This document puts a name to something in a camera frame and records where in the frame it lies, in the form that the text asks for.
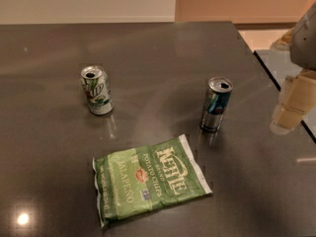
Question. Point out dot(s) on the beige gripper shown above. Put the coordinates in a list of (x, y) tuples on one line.
[(304, 44)]

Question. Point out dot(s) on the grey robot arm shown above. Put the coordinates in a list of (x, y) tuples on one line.
[(302, 47)]

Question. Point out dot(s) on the blue silver redbull can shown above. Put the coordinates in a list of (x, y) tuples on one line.
[(217, 95)]

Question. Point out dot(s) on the green white 7up can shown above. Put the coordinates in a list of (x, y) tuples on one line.
[(96, 85)]

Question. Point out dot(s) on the green jalapeno chips bag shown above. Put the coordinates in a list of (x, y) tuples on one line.
[(147, 178)]

